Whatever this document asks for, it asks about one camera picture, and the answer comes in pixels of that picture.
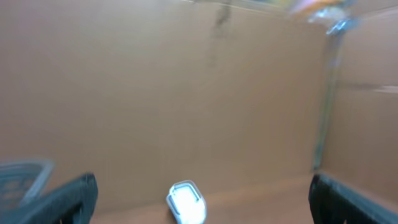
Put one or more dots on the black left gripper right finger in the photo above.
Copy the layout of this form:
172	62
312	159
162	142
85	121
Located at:
331	202

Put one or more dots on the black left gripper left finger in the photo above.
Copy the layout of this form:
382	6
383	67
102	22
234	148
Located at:
73	203

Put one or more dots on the white barcode scanner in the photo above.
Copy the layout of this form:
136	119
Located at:
186	203

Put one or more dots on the grey plastic basket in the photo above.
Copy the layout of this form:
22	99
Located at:
23	181

